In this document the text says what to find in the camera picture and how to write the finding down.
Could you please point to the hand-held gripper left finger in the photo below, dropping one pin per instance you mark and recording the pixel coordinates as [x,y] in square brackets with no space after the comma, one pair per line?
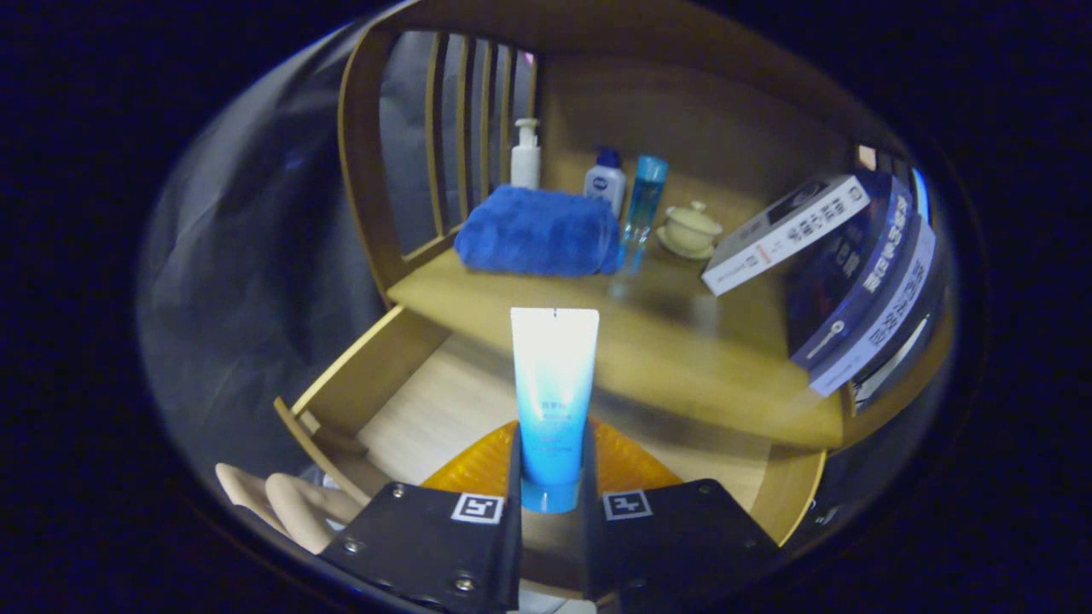
[514,546]

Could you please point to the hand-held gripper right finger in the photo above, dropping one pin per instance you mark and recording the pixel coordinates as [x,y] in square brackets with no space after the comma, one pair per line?
[589,554]

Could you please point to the wooden drawer with black knob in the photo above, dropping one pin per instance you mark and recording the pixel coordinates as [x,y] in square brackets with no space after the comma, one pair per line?
[444,401]

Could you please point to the blue and white tube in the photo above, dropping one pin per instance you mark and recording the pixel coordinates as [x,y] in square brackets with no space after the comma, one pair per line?
[554,384]

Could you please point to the wooden countertop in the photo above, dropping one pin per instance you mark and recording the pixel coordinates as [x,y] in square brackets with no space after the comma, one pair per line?
[665,358]

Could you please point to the wooden cabinet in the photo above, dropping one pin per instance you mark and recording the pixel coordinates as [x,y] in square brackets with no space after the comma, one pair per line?
[682,111]

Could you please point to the blue folded towel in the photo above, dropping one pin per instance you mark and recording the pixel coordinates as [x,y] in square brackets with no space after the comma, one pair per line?
[537,230]

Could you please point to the cream lidded teacup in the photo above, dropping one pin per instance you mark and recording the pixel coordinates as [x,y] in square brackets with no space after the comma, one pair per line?
[687,232]

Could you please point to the clear blue bottle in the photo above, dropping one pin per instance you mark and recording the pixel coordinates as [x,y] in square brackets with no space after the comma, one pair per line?
[644,205]

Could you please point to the white bottle with blue cap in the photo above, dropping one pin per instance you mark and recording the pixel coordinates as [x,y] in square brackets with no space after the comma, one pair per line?
[604,183]

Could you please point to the dark navy book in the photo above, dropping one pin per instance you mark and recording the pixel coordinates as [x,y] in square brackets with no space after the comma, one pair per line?
[853,290]

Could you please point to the white book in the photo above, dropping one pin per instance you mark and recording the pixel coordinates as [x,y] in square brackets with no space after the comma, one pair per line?
[785,234]

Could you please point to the lavender book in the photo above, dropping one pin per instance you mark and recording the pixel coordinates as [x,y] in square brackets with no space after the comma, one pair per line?
[887,324]

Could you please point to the white pump bottle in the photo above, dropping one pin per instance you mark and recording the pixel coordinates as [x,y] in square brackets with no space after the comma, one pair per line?
[525,166]

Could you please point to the black backdrop cloth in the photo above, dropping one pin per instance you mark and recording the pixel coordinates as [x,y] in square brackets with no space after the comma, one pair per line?
[239,256]

